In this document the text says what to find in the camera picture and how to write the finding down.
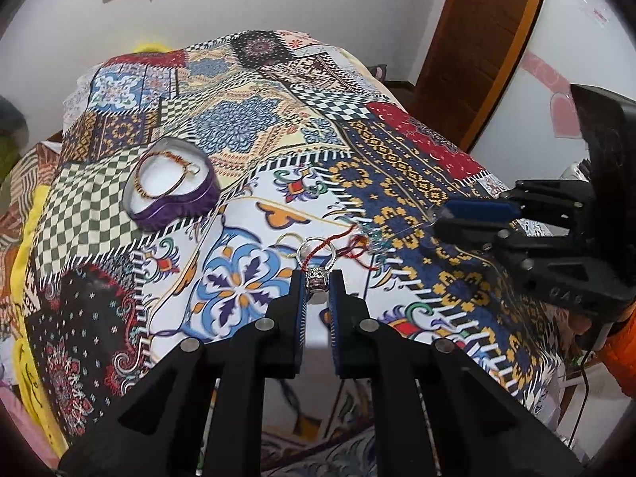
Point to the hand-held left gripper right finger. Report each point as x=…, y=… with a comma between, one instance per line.
x=335, y=323

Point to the yellow cloth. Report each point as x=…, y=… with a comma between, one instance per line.
x=35, y=308

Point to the brown striped cloth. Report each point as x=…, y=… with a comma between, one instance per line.
x=25, y=194

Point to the person's right forearm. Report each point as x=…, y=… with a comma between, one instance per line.
x=618, y=357

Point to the patchwork printed blanket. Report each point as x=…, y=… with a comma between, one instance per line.
x=278, y=124

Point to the purple heart-shaped tin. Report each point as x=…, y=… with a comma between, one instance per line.
x=174, y=206

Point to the pink cloth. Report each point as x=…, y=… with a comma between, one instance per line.
x=22, y=422

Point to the thin silver bangle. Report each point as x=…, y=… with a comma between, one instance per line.
x=299, y=251

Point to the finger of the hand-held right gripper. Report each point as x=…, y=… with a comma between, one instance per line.
x=462, y=231
x=477, y=210

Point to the brown wooden door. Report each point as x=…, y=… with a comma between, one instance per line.
x=472, y=49

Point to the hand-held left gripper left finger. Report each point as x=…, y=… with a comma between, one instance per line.
x=300, y=308

